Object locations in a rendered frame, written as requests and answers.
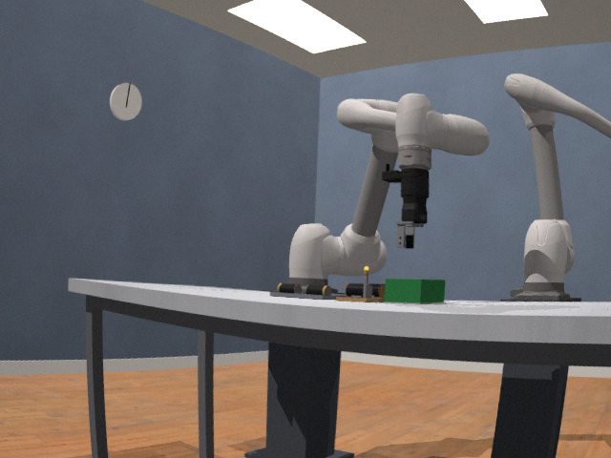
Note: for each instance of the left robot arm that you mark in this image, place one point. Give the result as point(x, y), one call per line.
point(546, 251)

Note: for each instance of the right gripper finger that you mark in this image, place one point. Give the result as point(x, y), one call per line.
point(401, 236)
point(410, 234)

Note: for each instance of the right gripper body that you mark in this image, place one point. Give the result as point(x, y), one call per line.
point(415, 162)

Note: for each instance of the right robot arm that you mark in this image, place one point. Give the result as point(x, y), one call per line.
point(314, 253)

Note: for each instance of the green open box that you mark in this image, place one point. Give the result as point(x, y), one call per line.
point(414, 291)

